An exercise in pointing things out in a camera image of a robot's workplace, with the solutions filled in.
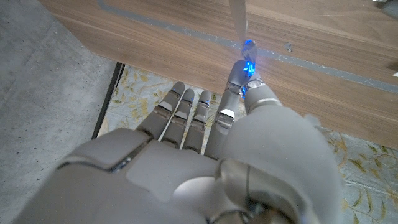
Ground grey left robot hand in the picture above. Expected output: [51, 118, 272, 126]
[373, 0, 398, 20]

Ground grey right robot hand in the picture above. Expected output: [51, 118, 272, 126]
[12, 60, 343, 224]

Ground aluminum foil sheet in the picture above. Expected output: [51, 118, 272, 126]
[228, 0, 259, 77]

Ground floral printed backdrop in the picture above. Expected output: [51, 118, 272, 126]
[99, 65, 398, 224]

